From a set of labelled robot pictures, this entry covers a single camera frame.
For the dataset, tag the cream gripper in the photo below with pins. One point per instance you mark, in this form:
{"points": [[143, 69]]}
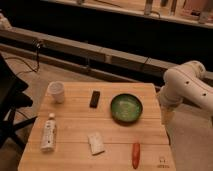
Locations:
{"points": [[167, 115]]}

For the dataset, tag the red pepper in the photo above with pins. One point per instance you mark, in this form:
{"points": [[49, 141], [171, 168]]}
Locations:
{"points": [[135, 155]]}

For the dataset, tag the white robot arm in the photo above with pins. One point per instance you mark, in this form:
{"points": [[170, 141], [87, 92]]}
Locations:
{"points": [[184, 82]]}

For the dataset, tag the green bowl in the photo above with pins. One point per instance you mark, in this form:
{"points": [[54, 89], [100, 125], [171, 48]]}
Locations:
{"points": [[126, 108]]}

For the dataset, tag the black rectangular block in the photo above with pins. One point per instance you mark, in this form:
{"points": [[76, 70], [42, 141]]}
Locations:
{"points": [[94, 99]]}

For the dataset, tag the white paper cup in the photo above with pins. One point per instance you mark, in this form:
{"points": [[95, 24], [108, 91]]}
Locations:
{"points": [[56, 90]]}

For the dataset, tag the white plastic bottle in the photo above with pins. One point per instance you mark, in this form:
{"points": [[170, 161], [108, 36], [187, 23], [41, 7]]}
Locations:
{"points": [[49, 134]]}

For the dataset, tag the black office chair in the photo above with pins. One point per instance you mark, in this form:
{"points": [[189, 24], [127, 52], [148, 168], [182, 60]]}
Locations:
{"points": [[12, 98]]}

